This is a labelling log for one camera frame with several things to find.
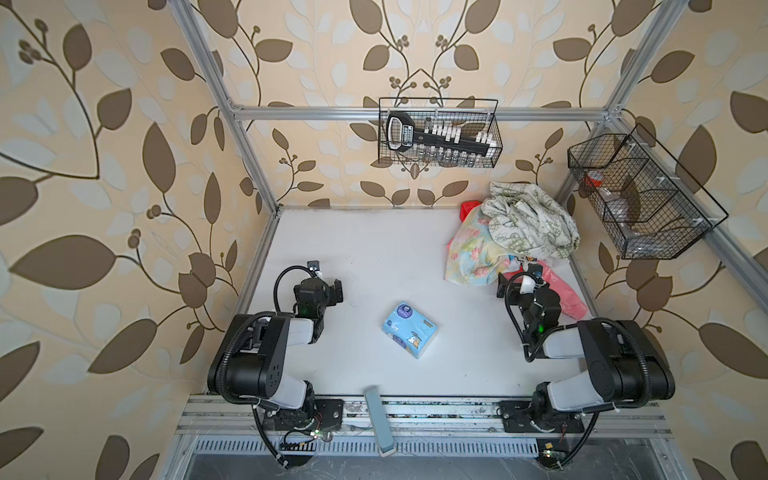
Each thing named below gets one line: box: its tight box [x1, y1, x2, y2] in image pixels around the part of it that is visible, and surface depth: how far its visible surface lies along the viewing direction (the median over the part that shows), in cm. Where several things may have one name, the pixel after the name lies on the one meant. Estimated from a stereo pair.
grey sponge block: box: [363, 385, 397, 457], surface depth 77 cm
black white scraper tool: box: [386, 112, 490, 157], surface depth 86 cm
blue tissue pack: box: [382, 301, 439, 359], surface depth 86 cm
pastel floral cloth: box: [444, 204, 516, 287], surface depth 97 cm
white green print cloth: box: [481, 182, 580, 259], surface depth 96 cm
